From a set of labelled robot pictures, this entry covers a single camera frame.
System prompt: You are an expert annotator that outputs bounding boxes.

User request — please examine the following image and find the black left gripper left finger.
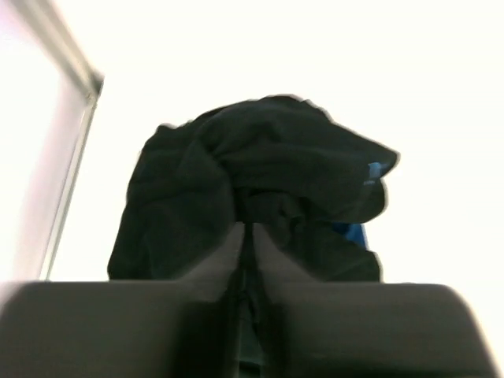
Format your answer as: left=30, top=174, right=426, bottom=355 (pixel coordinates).
left=1, top=225, right=243, bottom=378

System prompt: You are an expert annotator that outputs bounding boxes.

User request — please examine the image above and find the black t-shirt back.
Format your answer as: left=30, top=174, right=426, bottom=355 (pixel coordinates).
left=106, top=93, right=402, bottom=367

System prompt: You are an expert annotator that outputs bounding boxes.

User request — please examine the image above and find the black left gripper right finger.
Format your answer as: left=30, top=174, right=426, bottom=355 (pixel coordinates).
left=254, top=226, right=496, bottom=377

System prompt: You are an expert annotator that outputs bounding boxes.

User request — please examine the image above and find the blue t-shirt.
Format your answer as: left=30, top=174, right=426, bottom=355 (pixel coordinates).
left=332, top=222, right=368, bottom=249

